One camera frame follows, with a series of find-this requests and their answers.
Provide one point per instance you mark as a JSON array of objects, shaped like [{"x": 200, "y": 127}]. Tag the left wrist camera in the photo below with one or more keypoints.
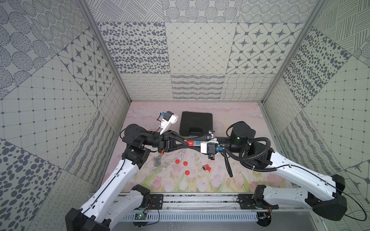
[{"x": 167, "y": 118}]

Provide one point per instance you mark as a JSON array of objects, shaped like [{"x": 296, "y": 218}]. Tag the black plastic tool case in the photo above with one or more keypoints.
[{"x": 195, "y": 123}]

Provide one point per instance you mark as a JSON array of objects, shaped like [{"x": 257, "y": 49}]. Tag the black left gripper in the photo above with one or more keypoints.
[{"x": 165, "y": 141}]

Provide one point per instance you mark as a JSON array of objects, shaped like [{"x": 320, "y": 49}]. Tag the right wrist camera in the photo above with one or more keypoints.
[{"x": 210, "y": 147}]

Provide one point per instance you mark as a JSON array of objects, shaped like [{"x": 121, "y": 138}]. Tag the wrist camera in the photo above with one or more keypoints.
[
  {"x": 167, "y": 118},
  {"x": 210, "y": 147}
]

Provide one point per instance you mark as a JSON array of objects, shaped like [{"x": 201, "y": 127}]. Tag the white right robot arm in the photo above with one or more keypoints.
[{"x": 321, "y": 193}]

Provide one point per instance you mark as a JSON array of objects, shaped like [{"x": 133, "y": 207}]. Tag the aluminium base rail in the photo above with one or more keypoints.
[{"x": 199, "y": 207}]

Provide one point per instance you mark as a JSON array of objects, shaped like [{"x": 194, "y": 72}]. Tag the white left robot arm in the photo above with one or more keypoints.
[{"x": 101, "y": 212}]

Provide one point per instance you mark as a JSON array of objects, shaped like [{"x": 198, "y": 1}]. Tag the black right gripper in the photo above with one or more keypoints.
[{"x": 212, "y": 134}]

